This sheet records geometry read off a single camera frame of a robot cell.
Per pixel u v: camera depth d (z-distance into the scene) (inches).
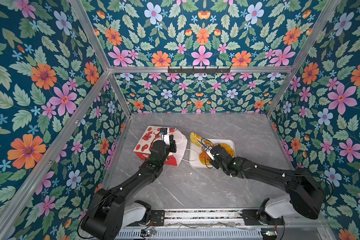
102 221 16.0
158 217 29.1
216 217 29.5
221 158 25.2
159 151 24.3
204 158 35.3
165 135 27.7
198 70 36.7
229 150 36.9
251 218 28.7
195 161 35.7
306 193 16.7
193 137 35.8
